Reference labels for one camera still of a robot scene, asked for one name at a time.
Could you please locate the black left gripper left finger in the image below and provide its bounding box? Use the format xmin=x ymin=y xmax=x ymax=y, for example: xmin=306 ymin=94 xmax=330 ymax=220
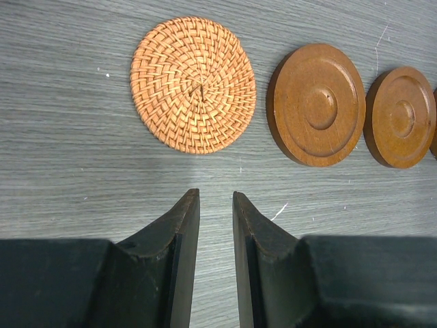
xmin=1 ymin=189 xmax=200 ymax=327

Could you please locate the brown wooden coaster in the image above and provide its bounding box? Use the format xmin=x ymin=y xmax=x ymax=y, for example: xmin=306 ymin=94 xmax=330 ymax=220
xmin=363 ymin=66 xmax=436 ymax=169
xmin=429 ymin=87 xmax=437 ymax=160
xmin=266 ymin=44 xmax=366 ymax=167

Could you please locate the woven rattan coaster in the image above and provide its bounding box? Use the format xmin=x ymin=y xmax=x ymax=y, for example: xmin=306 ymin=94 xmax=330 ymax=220
xmin=130 ymin=16 xmax=257 ymax=154

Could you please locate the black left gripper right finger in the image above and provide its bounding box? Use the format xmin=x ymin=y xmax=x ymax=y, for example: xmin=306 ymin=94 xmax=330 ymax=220
xmin=232 ymin=192 xmax=436 ymax=327

